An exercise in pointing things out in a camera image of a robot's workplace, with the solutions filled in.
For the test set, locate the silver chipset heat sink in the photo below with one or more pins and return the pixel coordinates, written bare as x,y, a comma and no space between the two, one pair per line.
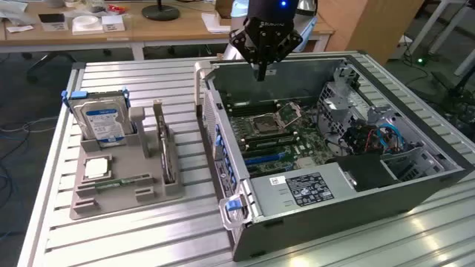
305,163

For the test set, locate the black topped white box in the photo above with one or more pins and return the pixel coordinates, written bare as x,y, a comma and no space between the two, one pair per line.
53,22

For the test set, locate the metal socket cover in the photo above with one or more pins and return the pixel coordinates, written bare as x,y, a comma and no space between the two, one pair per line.
289,112

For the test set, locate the silver CPU chip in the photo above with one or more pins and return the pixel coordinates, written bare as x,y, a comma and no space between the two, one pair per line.
97,168

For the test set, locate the silver metal disk bay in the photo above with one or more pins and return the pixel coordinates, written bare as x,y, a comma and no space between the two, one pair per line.
341,111

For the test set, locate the plain white label box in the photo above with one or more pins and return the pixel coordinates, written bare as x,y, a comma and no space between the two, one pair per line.
112,23

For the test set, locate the green RAM stick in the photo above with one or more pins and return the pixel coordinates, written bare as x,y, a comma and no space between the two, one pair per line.
119,182

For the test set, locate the low profile graphics card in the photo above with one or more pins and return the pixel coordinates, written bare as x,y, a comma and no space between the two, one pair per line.
164,150

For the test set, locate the white paper stack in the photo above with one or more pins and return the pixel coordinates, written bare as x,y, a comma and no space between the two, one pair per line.
215,23

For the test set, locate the white paper slip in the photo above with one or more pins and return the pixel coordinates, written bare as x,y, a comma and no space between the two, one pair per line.
19,28

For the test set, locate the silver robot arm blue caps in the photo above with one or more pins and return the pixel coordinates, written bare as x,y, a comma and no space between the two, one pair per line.
231,53

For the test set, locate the small red item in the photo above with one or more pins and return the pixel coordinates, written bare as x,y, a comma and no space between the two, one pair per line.
115,9

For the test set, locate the CPU socket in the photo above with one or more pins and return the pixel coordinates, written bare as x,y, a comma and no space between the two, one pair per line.
264,125

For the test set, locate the black round lamp base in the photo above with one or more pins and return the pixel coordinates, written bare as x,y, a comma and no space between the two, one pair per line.
160,14

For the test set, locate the wooden desk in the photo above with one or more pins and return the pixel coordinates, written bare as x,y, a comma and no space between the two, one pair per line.
167,30
55,39

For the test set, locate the clear plastic bag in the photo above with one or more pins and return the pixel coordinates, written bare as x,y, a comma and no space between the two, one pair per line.
16,12

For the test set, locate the grey disk bay cage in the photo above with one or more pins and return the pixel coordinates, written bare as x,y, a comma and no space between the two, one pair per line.
411,167

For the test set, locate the hard disk in blue carrier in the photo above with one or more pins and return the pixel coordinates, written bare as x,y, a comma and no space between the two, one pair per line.
100,122

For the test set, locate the green motherboard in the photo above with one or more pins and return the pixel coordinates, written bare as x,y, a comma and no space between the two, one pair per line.
308,144

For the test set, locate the black installed RAM stick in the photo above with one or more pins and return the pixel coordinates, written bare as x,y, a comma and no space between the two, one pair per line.
268,138
271,146

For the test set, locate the wooden cabinet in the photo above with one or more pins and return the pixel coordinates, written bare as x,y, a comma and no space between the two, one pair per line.
371,27

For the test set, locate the grey open PC case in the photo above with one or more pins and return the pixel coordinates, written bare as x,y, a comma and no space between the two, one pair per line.
333,231

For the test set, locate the grey plastic parts rack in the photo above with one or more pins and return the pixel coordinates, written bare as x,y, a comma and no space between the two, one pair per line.
119,167

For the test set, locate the blue case release latch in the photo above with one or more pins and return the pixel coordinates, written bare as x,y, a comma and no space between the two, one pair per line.
232,205

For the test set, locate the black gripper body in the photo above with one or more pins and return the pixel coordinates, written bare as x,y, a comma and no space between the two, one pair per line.
268,25

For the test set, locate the white desk frame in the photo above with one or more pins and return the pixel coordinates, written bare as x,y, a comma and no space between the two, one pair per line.
466,62

